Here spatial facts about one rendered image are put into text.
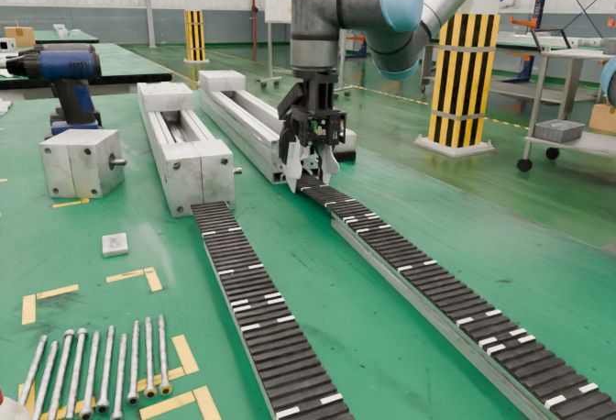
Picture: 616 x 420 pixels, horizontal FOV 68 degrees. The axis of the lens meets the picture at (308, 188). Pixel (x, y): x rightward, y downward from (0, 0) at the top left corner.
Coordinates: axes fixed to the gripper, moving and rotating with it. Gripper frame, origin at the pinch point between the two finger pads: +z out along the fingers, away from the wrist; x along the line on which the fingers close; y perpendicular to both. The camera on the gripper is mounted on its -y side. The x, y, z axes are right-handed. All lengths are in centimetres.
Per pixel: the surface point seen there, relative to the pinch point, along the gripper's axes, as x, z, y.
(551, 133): 249, 47, -154
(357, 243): -2.0, 0.7, 22.6
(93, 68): -34, -17, -37
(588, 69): 694, 49, -470
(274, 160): -4.3, -2.8, -5.7
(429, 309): -1.6, 0.9, 38.1
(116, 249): -31.9, 1.0, 12.6
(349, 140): 15.2, -2.9, -13.6
